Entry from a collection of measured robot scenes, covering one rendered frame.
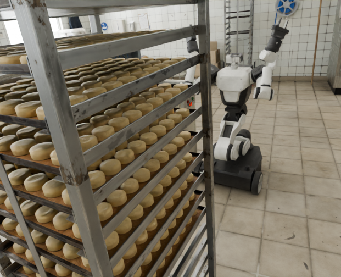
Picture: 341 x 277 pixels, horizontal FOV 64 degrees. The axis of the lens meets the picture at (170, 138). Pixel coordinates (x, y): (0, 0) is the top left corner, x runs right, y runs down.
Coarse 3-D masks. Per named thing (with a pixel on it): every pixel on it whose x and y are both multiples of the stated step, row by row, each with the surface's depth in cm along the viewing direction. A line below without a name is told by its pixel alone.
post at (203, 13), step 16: (208, 0) 83; (208, 16) 85; (208, 32) 87; (208, 48) 88; (208, 64) 90; (208, 80) 92; (208, 96) 94; (208, 112) 96; (208, 128) 99; (208, 144) 102; (208, 160) 105; (208, 176) 108; (208, 192) 111; (208, 208) 115; (208, 224) 119; (208, 240) 123; (208, 256) 127
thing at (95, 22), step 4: (88, 16) 104; (92, 16) 103; (96, 16) 104; (92, 20) 104; (96, 20) 104; (92, 24) 105; (96, 24) 104; (100, 24) 106; (92, 28) 105; (96, 28) 105; (100, 28) 107; (92, 32) 106
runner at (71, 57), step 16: (160, 32) 67; (176, 32) 74; (192, 32) 83; (80, 48) 46; (96, 48) 49; (112, 48) 53; (128, 48) 57; (144, 48) 62; (64, 64) 43; (80, 64) 46
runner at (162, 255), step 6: (204, 192) 112; (198, 198) 107; (198, 204) 107; (192, 210) 102; (186, 216) 98; (186, 222) 98; (180, 228) 94; (174, 234) 91; (174, 240) 91; (168, 246) 87; (162, 252) 84; (162, 258) 84; (156, 264) 81; (150, 270) 78; (150, 276) 79
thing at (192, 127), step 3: (180, 105) 233; (192, 105) 255; (189, 108) 251; (192, 108) 256; (192, 123) 260; (189, 126) 256; (192, 126) 261; (195, 126) 269; (186, 129) 250; (189, 129) 257; (192, 129) 262; (195, 129) 270; (195, 144) 274; (192, 147) 268; (195, 147) 275; (192, 150) 269; (195, 150) 276
